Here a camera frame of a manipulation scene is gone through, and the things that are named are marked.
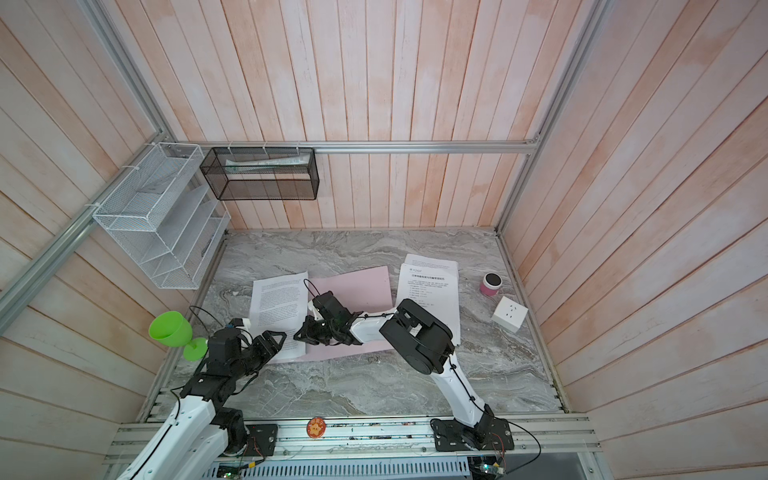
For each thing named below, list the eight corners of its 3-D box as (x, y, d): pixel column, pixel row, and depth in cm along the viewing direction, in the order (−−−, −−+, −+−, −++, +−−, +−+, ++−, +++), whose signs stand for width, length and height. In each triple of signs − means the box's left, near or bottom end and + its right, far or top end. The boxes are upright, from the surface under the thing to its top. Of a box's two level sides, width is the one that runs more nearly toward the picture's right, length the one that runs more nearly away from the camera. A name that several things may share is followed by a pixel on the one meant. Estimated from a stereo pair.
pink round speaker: (481, 296, 103) (486, 286, 99) (478, 282, 107) (482, 272, 102) (499, 296, 103) (504, 286, 99) (494, 282, 107) (500, 272, 102)
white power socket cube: (490, 320, 97) (494, 314, 94) (499, 302, 102) (503, 295, 98) (515, 334, 94) (520, 328, 91) (523, 315, 99) (528, 308, 95)
